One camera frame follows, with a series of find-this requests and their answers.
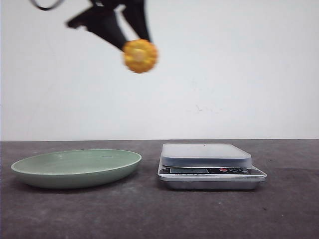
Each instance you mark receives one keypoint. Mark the green shallow plate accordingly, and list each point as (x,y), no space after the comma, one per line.
(76,168)

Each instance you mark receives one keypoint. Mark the yellow corn cob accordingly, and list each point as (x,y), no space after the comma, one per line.
(140,55)

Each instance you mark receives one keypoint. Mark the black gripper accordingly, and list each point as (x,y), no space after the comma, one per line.
(100,19)

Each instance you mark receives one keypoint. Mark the silver digital kitchen scale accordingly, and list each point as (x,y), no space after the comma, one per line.
(208,166)

